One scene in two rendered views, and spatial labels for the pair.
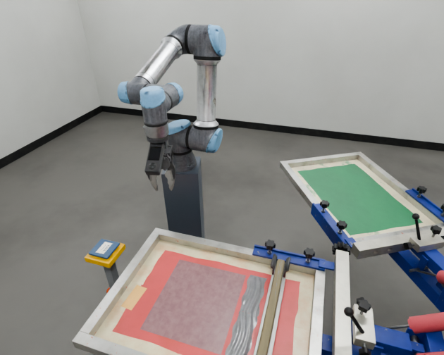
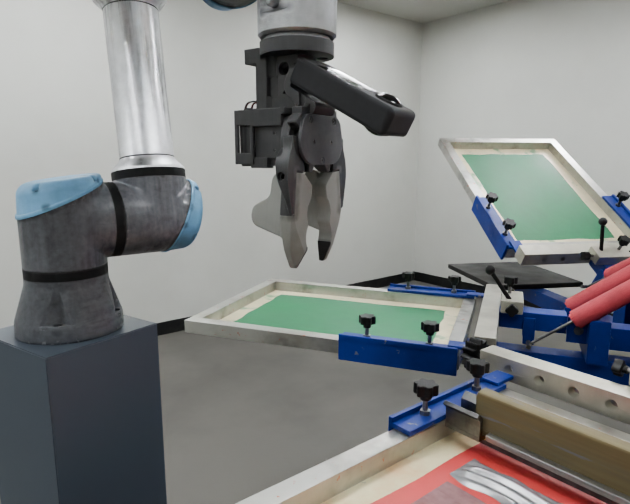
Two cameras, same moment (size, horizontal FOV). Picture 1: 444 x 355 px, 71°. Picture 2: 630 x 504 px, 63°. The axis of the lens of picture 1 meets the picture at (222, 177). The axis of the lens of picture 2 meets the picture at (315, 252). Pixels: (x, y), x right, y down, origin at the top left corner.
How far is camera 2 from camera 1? 1.06 m
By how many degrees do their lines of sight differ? 57
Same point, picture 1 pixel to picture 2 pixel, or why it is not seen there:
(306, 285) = not seen: hidden behind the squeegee
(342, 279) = (553, 368)
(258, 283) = (485, 472)
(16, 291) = not seen: outside the picture
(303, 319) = not seen: hidden behind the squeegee
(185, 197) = (123, 424)
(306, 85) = (16, 264)
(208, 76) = (154, 32)
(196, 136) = (150, 197)
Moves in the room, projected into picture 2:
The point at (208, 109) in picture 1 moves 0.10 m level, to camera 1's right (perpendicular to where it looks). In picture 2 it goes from (165, 121) to (210, 124)
